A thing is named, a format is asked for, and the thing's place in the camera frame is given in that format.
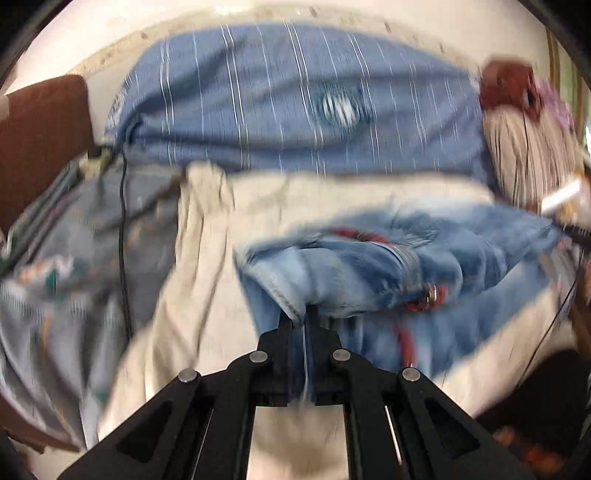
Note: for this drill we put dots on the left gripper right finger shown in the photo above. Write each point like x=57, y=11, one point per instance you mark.
x=399, y=425

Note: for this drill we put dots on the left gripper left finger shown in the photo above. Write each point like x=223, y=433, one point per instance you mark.
x=196, y=426

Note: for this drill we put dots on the blue denim jeans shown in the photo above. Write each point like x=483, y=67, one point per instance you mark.
x=399, y=284

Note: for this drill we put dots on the cream leaf-print quilt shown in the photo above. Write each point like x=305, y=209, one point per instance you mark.
x=202, y=321

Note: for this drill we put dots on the grey patterned bedsheet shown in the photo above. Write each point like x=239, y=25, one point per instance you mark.
x=80, y=275

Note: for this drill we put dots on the white power strip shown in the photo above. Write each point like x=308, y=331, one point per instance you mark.
x=95, y=162

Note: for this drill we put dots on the white plastic roll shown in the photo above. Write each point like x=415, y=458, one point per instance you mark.
x=570, y=191

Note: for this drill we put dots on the striped floral pillow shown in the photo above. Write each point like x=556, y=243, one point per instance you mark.
x=531, y=158

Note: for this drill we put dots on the blue plaid duvet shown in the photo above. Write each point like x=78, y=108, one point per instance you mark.
x=297, y=97

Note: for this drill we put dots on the purple cloth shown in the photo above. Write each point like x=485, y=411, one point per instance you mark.
x=554, y=103

